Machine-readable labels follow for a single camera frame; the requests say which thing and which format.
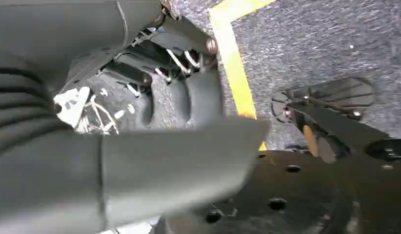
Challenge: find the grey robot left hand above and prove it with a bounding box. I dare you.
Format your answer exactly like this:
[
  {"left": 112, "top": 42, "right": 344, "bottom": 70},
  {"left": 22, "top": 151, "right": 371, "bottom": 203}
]
[{"left": 0, "top": 0, "right": 271, "bottom": 234}]

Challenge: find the yellow floor tape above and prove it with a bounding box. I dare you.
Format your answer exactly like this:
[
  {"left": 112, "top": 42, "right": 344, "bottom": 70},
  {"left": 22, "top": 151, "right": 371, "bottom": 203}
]
[{"left": 208, "top": 0, "right": 277, "bottom": 152}]

